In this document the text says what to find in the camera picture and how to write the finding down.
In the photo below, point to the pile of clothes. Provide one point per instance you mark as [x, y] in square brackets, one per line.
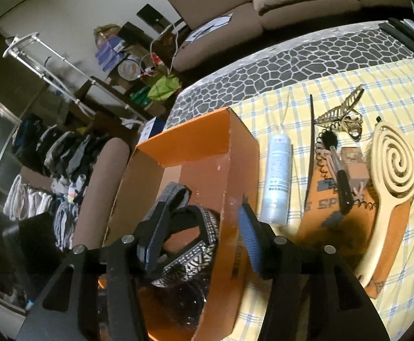
[58, 156]

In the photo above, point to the thin black stick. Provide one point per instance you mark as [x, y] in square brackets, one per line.
[311, 131]

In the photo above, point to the yellow plaid cloth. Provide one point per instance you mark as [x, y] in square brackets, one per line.
[398, 88]

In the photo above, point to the black brush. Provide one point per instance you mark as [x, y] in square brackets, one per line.
[342, 181]

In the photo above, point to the grey stone-patterned desktop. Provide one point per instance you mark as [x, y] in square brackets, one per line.
[263, 64]

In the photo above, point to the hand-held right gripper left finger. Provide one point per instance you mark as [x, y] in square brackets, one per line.
[153, 245]

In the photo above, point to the small gold hair clip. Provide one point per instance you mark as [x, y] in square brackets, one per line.
[355, 128]

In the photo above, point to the papers on sofa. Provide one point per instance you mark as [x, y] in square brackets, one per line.
[210, 26]

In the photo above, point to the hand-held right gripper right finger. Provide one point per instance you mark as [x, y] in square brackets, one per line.
[250, 236]

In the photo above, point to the black white patterned headband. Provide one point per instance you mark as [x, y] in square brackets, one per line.
[192, 255]

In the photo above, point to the cream spiral hairbrush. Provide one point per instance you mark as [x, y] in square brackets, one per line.
[395, 156]

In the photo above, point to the green bag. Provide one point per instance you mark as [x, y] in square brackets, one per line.
[162, 87]

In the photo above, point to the dark blue box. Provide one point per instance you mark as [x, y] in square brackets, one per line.
[152, 129]

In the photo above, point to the gold hair claw clip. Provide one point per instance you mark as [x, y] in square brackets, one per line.
[338, 112]

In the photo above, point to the white drying rack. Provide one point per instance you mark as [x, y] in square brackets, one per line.
[43, 46]

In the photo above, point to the white spray bottle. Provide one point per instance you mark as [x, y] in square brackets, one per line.
[278, 177]

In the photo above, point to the round tin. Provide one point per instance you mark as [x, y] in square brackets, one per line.
[128, 68]

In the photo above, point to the orange cardboard box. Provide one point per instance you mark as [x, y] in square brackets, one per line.
[200, 138]

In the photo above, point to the purple blue packet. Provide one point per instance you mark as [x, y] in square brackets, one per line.
[109, 53]

